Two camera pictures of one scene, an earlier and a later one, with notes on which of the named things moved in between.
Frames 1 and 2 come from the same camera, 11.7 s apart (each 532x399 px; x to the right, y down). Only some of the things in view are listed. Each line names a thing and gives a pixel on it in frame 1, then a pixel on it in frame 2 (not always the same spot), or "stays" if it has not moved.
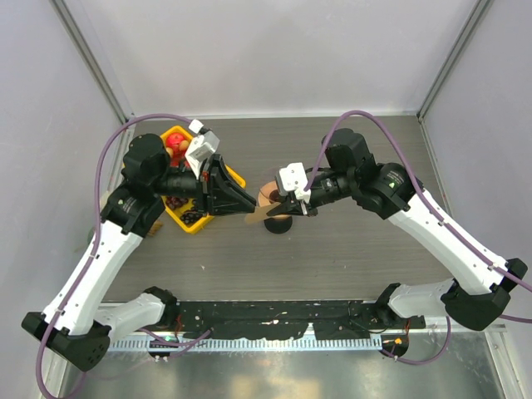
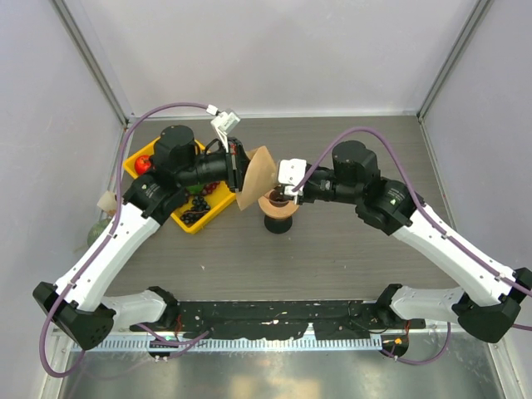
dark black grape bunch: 192,216 stays
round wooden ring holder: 263,196 stays
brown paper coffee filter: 260,213 -> 260,177
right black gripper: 295,208 -> 299,199
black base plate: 289,319 stays
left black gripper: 219,194 -> 237,162
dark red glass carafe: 278,226 stays
